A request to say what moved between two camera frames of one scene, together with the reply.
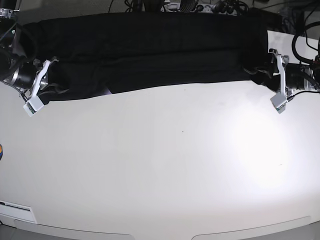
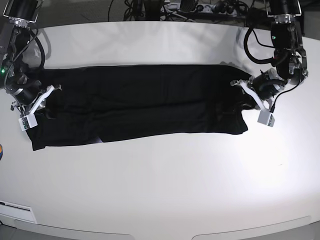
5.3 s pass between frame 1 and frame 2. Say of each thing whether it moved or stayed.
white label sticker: stayed
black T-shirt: moved
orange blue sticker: stayed
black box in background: stayed
